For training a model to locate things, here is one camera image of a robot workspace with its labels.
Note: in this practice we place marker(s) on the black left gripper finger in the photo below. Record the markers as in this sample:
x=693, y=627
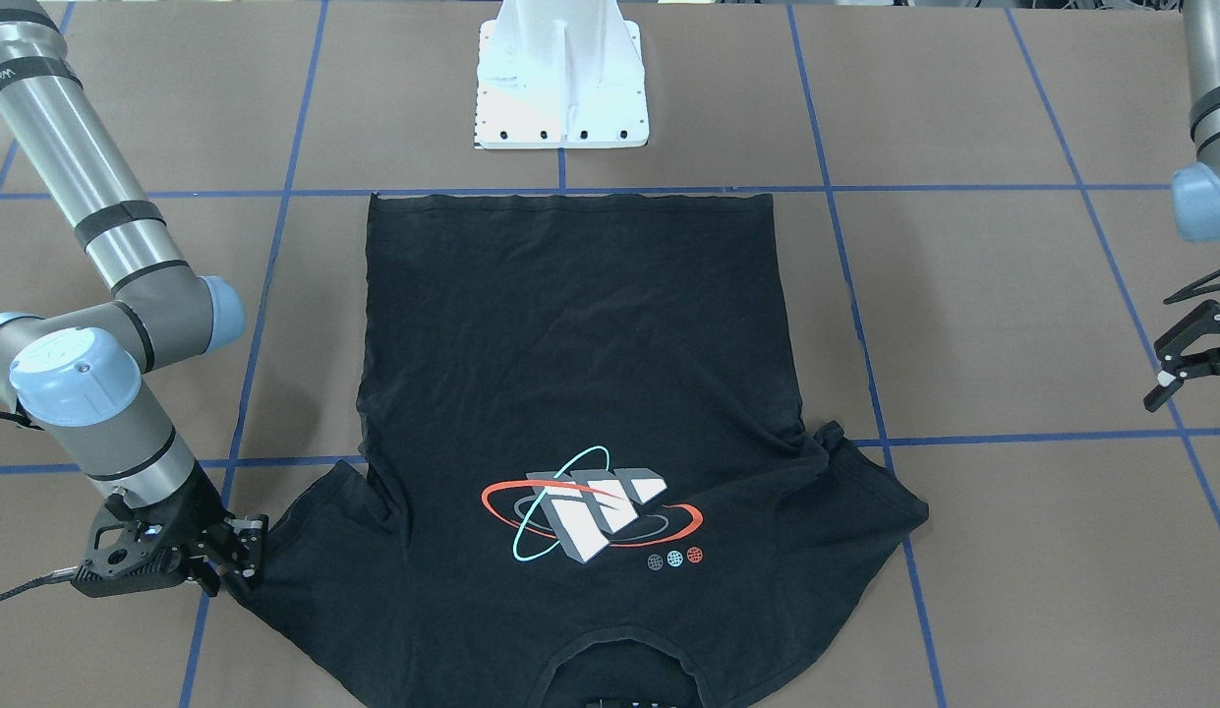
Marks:
x=1203, y=320
x=1175, y=369

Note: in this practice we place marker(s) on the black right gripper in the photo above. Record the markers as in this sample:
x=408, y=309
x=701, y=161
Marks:
x=199, y=511

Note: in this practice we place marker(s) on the black graphic t-shirt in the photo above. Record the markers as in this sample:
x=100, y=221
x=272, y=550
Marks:
x=589, y=479

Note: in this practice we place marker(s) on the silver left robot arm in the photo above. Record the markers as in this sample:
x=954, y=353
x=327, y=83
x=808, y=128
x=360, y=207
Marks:
x=1190, y=349

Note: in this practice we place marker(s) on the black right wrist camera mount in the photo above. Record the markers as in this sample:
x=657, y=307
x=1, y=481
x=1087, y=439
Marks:
x=129, y=557

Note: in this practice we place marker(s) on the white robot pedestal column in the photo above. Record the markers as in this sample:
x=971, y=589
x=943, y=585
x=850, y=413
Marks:
x=560, y=74

